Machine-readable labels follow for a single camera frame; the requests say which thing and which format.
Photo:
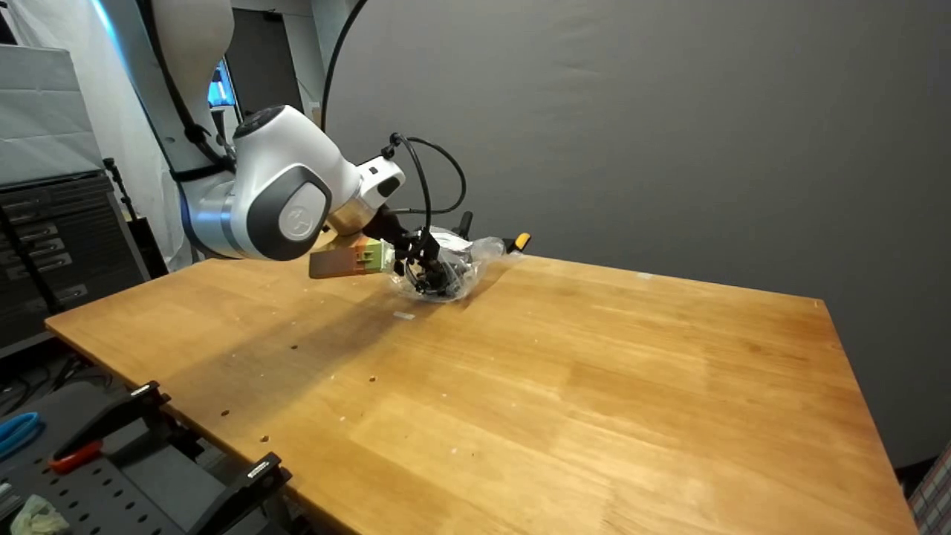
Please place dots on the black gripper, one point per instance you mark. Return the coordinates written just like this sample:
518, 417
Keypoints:
417, 248

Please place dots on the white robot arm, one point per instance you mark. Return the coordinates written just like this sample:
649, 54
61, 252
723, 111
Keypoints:
287, 179

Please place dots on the clear plastic bag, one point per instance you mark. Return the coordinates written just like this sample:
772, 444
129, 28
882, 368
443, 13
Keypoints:
484, 256

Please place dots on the tan block with green end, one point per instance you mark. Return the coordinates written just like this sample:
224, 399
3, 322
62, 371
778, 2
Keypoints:
343, 259

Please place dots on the black stand leg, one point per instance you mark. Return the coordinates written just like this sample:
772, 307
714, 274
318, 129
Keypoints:
138, 234

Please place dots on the black pegboard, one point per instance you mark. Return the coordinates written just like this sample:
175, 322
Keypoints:
107, 496

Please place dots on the grey cabinet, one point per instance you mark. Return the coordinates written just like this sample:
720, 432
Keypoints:
38, 121

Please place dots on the pale green crumpled object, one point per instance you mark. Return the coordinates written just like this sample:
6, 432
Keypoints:
37, 520

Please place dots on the plaid chair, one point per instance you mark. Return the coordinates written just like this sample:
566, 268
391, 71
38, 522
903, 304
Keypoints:
933, 500

